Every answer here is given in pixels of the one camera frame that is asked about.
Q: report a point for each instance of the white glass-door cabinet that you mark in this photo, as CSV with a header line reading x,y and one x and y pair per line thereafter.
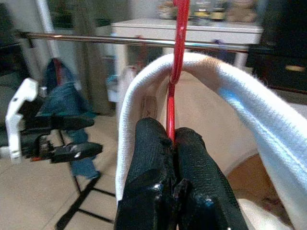
x,y
216,31

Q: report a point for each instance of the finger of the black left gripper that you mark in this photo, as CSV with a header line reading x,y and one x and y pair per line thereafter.
x,y
69,123
81,151

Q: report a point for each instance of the white shirt with colourful print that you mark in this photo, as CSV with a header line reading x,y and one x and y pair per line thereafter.
x,y
263,115

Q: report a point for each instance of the black clothes rack chrome rail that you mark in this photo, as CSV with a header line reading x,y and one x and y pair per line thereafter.
x,y
96,38

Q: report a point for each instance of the glass sliding door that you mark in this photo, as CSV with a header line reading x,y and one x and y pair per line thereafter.
x,y
45,19

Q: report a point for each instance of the blue denim garment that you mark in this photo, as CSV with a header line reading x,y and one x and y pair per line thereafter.
x,y
64,100

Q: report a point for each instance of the black cabinet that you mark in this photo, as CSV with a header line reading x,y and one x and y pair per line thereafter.
x,y
283,60

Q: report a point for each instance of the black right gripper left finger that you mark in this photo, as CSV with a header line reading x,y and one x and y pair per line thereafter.
x,y
146,167

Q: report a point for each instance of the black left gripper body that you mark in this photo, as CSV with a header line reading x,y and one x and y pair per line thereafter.
x,y
31,141

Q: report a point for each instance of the brown plush toy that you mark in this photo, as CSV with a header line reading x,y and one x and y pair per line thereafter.
x,y
242,10

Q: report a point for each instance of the grey curtain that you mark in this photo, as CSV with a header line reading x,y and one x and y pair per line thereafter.
x,y
91,72

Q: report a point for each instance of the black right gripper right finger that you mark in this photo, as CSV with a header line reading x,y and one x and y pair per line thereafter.
x,y
199,179

